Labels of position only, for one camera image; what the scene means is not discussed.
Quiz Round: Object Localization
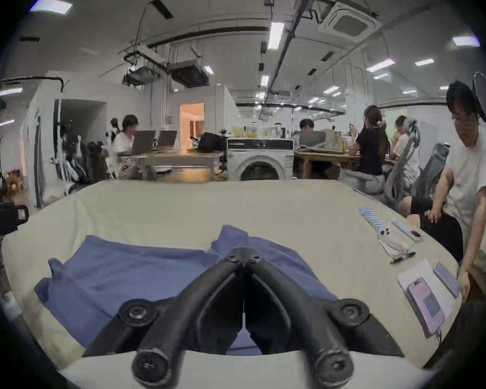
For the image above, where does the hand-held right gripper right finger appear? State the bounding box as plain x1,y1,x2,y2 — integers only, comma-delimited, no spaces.
243,247,403,388

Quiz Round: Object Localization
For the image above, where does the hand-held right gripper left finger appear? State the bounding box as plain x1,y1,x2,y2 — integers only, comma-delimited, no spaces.
83,247,245,388

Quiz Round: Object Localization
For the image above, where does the blue shirt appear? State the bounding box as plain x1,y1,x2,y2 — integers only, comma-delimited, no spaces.
34,224,341,356

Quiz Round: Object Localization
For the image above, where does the clear plastic bag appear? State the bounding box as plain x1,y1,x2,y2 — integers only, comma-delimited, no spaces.
377,231,410,256

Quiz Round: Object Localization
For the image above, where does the strip of blue packets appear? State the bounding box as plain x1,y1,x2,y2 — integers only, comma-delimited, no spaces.
358,207,389,234

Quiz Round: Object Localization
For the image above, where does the purple phone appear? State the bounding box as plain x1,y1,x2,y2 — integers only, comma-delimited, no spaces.
405,277,446,337

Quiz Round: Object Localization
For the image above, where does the white paper sheet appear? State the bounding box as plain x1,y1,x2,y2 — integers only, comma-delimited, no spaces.
397,259,458,323

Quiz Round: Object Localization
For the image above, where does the bed with beige sheet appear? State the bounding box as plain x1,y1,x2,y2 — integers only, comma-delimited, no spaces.
2,179,464,380

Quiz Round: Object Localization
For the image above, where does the grey flat phone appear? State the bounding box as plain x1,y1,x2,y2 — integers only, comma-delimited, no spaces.
392,220,425,243

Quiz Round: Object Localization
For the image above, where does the small lilac phone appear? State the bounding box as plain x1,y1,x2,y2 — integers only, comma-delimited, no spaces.
433,262,460,299

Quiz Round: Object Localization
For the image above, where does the wooden table with laptops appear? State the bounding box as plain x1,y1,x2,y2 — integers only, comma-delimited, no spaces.
117,130,227,182

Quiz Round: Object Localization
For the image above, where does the wooden table with clutter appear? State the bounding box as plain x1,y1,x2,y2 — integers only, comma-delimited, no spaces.
293,129,361,179

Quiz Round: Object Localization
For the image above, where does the white washing machine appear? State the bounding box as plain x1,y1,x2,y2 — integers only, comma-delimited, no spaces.
226,137,295,181

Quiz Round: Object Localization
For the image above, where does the grey office chair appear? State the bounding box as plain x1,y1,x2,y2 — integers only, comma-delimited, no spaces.
412,142,451,202
383,119,422,210

